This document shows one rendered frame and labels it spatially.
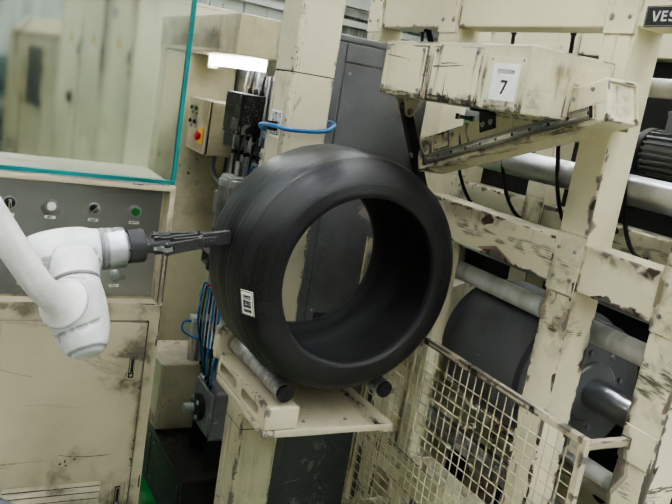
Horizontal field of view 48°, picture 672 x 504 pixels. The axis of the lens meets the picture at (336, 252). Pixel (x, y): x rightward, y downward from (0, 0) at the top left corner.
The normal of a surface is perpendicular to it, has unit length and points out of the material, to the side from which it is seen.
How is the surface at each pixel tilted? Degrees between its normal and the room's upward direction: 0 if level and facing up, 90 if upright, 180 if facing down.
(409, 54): 90
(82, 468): 90
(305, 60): 90
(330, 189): 81
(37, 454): 90
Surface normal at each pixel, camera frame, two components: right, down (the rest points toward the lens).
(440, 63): -0.88, -0.05
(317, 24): 0.44, 0.26
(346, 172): 0.22, -0.52
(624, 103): 0.48, -0.06
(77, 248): 0.44, -0.42
